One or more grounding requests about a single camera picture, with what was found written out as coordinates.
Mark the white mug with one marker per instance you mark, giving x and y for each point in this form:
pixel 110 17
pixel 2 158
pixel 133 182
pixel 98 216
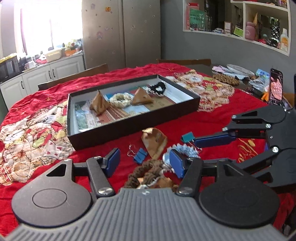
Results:
pixel 30 64

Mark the white wall shelf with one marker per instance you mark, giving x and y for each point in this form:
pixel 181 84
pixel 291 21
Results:
pixel 265 23

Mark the light blue scrunchie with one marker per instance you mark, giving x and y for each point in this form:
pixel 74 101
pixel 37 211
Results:
pixel 182 150

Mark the silver refrigerator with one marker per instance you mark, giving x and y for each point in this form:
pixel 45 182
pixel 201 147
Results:
pixel 121 33

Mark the brown pyramid packet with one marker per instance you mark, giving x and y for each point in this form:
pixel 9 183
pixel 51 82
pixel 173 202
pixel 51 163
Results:
pixel 141 97
pixel 99 104

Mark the red bear quilt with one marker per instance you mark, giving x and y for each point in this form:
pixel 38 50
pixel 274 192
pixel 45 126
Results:
pixel 209 118

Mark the teal binder clip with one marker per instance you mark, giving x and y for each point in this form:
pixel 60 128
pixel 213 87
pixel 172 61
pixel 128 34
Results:
pixel 188 139

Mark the Chinese history book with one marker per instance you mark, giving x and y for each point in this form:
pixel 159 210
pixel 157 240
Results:
pixel 81 118

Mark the blue binder clip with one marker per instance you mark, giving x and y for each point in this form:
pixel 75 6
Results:
pixel 138 156

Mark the smartphone on stand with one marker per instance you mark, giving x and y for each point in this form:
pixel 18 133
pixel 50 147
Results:
pixel 275 86

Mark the white plate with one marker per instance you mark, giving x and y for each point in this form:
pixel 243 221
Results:
pixel 239 70

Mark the black shallow cardboard box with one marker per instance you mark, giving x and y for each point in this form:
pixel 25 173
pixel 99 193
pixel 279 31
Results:
pixel 189 103

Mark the black microwave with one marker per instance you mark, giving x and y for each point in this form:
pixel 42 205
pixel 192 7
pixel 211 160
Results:
pixel 9 69

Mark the crumpled brown packet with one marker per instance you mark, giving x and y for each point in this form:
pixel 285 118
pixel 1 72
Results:
pixel 161 182

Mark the cream crochet scrunchie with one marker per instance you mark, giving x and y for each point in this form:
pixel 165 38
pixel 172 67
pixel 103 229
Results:
pixel 121 100

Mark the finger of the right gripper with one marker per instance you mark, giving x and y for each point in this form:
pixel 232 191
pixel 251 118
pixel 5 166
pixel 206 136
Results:
pixel 230 134
pixel 259 162

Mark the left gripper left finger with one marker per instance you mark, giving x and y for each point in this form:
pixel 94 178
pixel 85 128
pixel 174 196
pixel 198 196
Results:
pixel 100 169

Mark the brown packet gold edge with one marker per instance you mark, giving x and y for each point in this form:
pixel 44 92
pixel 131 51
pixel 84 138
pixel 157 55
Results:
pixel 154 141

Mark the white kitchen cabinet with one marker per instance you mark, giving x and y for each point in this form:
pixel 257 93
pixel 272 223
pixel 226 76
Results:
pixel 27 83

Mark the black lace scrunchie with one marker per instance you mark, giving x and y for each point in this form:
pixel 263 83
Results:
pixel 157 89

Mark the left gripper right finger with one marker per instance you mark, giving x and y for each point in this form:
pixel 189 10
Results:
pixel 189 170

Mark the brown crochet scrunchie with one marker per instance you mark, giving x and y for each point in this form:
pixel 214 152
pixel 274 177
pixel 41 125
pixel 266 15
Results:
pixel 144 174

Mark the beige plastic tub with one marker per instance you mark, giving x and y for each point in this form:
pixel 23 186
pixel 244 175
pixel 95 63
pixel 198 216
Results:
pixel 53 55

